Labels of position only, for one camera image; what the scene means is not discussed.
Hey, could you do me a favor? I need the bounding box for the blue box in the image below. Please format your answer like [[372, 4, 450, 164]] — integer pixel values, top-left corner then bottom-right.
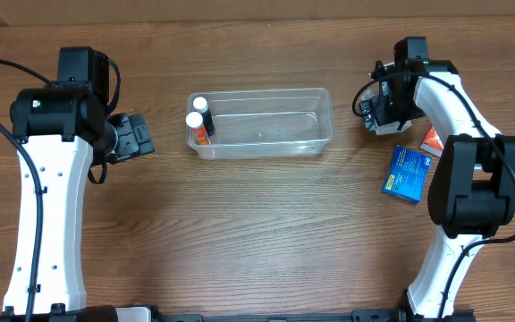
[[382, 145, 433, 204]]

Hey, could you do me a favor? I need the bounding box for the clear plastic container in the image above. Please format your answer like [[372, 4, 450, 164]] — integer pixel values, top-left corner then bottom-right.
[[186, 88, 334, 159]]

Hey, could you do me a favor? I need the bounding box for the white medicine box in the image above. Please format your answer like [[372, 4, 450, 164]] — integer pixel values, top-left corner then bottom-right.
[[370, 121, 412, 136]]

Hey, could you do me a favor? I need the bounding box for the red box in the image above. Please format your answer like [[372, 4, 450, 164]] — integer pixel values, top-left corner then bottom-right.
[[419, 125, 443, 157]]

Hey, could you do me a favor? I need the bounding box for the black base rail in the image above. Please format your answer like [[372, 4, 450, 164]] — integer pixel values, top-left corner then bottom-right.
[[114, 304, 477, 322]]

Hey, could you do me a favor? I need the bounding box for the black tube white cap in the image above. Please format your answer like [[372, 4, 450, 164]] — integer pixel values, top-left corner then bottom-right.
[[192, 97, 215, 136]]

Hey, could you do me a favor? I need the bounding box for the orange tube white cap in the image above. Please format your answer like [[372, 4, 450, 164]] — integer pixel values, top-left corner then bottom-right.
[[185, 112, 211, 145]]

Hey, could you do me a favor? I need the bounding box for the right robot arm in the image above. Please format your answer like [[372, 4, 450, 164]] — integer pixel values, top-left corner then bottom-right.
[[351, 37, 515, 321]]

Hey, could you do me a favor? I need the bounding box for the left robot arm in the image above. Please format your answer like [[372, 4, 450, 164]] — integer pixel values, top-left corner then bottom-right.
[[0, 47, 159, 321]]

